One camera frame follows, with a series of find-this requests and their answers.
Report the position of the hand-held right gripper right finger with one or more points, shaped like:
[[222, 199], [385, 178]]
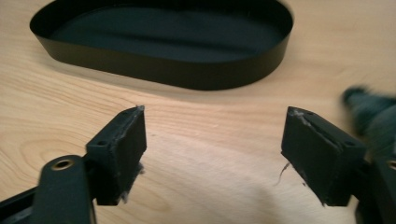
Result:
[[320, 161]]

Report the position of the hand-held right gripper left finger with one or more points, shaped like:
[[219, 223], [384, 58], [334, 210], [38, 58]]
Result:
[[120, 155]]

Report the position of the dark green blurred object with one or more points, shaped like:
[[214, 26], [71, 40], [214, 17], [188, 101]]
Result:
[[372, 116]]

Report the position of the black oval tray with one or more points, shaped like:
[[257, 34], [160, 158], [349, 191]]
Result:
[[168, 40]]

